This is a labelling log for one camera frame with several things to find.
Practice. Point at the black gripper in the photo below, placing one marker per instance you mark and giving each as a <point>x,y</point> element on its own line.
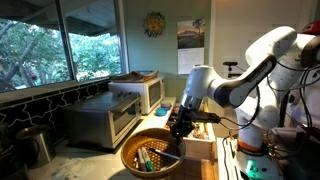
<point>185,120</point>

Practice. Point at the brown woven bowl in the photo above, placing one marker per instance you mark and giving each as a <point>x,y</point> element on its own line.
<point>146,166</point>

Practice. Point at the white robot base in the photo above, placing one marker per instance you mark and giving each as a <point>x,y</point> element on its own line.
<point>256,163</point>

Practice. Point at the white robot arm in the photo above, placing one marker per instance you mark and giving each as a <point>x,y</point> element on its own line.
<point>240,80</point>

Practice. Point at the teal bowl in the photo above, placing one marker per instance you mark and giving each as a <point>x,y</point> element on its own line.
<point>161,112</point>

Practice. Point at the purple bowl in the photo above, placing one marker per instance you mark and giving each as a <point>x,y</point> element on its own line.
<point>166,105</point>

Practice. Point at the gray toaster oven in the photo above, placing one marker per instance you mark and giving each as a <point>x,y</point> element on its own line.
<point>106,120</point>

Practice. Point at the open wooden drawer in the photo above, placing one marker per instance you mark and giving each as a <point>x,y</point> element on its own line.
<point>200,140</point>

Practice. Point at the black pen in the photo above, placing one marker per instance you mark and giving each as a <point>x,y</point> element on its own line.
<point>165,154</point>

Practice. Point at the green capped white marker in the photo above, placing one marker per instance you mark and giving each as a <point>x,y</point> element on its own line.
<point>147,160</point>

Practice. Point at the red capped white marker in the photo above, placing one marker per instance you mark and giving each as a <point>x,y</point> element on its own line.
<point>141,160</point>

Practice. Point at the white microwave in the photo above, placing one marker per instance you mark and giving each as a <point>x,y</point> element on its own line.
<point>146,91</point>

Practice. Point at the wooden tray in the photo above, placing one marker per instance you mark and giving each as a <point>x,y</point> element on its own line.
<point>135,76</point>

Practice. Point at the dark metal pot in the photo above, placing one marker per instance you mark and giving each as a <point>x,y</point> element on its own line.
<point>35,145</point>

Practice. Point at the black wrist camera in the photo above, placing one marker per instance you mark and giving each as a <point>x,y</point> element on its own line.
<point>206,117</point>

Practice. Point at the black camera stand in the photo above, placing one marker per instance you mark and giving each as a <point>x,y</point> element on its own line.
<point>230,68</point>

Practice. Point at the wall calendar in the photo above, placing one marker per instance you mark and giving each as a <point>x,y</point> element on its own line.
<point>191,46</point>

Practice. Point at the sun wall decoration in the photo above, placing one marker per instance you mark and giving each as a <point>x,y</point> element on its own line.
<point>154,24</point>

